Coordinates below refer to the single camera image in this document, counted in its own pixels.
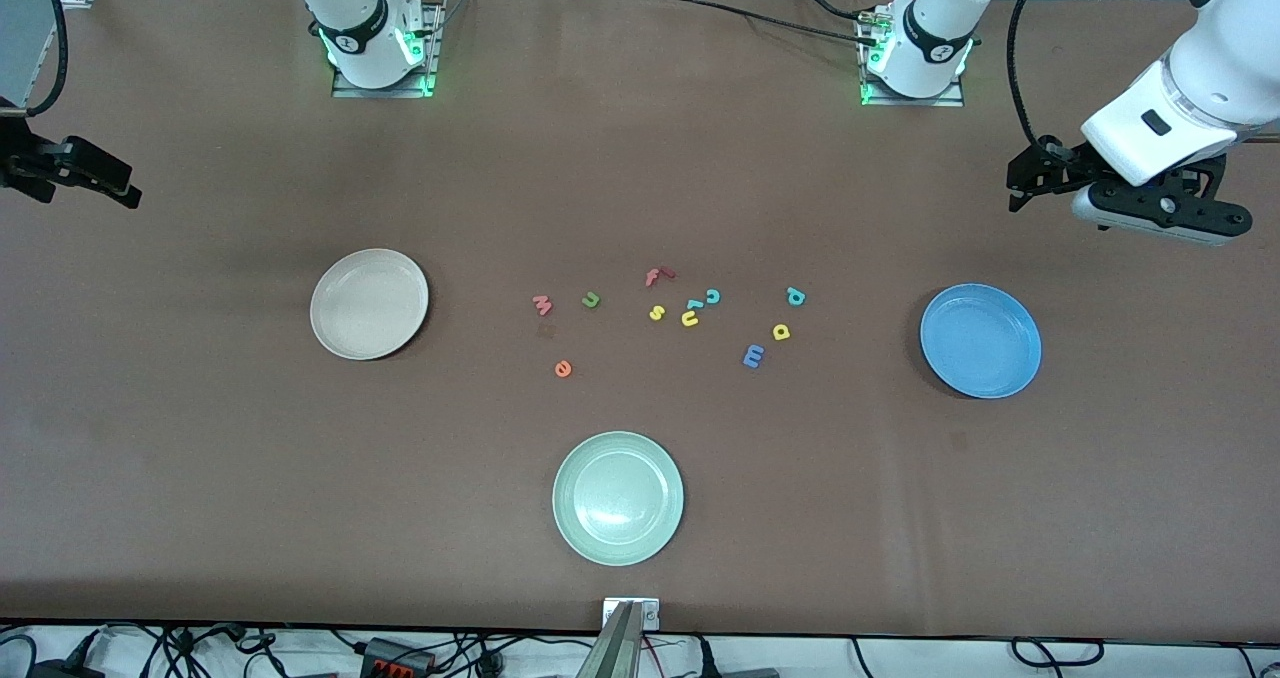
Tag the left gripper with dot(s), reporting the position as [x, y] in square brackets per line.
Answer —
[1055, 166]

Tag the teal foam letter p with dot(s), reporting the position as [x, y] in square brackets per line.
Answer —
[795, 296]

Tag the blue foam letter m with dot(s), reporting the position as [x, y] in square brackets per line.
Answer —
[753, 356]

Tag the red foam letter w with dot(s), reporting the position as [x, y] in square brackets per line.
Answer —
[541, 305]

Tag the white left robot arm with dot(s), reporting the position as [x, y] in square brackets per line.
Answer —
[930, 28]

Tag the blue plate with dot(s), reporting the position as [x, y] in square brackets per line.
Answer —
[981, 341]

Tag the beige brown plate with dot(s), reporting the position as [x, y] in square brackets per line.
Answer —
[369, 304]

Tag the red foam letter f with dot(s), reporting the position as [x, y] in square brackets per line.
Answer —
[655, 277]

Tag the pale green plate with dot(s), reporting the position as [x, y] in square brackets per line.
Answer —
[618, 498]

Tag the black red power strip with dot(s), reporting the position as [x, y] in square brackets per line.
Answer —
[395, 658]

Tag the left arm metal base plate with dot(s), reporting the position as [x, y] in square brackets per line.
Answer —
[950, 102]

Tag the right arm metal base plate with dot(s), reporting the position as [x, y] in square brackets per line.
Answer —
[385, 92]

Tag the small metal bracket plate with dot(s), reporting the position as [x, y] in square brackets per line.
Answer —
[650, 615]

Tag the grey metal post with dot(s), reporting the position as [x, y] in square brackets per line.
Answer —
[615, 653]

